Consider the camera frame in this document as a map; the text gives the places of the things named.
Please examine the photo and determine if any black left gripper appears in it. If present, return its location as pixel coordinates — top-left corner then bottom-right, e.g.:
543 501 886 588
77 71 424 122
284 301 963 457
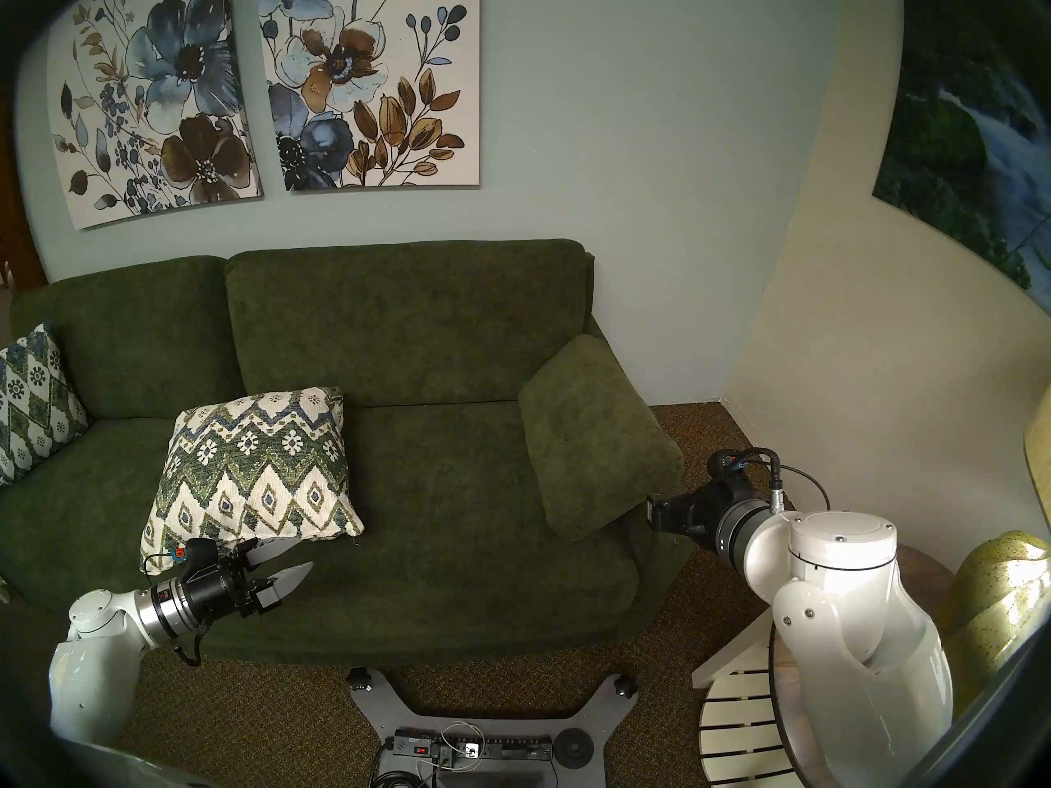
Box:
182 537 315 627

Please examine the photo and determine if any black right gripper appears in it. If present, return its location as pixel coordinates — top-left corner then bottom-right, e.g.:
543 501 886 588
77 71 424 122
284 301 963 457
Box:
646 476 773 553

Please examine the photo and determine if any zigzag patterned throw pillow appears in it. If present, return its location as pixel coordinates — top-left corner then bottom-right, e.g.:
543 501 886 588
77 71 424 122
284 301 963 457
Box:
140 386 366 576
0 323 89 488

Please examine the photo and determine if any plain green sofa cushion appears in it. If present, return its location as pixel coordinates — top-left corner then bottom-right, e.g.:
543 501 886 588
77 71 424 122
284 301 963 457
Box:
517 333 685 543

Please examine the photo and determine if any green fabric sofa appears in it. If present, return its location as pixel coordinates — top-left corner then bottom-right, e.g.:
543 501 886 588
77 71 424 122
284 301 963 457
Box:
0 238 687 669

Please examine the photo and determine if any round wooden white-legged side table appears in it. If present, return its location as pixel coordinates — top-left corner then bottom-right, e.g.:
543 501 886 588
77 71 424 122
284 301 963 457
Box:
691 544 958 788

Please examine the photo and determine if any black power strip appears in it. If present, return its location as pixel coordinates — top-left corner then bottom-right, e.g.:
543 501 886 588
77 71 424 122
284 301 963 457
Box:
386 729 553 771

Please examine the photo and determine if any yellow-green ceramic lamp base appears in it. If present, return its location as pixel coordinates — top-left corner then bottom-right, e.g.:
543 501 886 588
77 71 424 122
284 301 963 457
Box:
936 530 1051 717

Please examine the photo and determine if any forest river landscape picture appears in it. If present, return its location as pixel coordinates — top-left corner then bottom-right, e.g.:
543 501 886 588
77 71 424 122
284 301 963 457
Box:
872 0 1051 316

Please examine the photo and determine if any floral canvas with blue flower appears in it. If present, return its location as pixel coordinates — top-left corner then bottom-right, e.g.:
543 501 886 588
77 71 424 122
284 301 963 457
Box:
47 0 264 231

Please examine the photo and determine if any floral canvas with brown leaves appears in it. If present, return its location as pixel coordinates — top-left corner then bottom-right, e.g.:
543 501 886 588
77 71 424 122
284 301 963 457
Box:
256 0 482 194

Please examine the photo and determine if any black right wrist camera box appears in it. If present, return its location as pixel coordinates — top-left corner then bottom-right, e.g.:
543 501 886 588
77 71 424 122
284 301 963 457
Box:
708 450 753 488

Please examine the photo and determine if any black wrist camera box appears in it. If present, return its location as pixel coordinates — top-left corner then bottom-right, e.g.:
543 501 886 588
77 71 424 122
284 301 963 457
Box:
708 450 753 488
171 538 218 579

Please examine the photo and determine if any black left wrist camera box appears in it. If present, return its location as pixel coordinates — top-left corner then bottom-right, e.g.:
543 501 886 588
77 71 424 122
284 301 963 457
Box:
171 538 218 579

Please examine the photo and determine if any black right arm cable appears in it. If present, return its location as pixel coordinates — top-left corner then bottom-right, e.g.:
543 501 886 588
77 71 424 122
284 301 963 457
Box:
733 447 830 515

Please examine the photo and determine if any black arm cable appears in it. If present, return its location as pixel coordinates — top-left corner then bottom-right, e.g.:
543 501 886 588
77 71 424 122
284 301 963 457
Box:
733 447 830 515
146 548 204 668

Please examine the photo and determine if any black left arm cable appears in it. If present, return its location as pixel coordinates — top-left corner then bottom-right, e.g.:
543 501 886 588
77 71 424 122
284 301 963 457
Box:
146 548 204 668

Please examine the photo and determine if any white cable on base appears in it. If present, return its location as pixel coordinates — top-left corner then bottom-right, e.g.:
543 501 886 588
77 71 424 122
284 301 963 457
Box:
435 722 487 772

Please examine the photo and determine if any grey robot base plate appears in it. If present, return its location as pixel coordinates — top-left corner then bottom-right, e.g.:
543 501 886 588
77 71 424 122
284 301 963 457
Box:
345 667 640 788

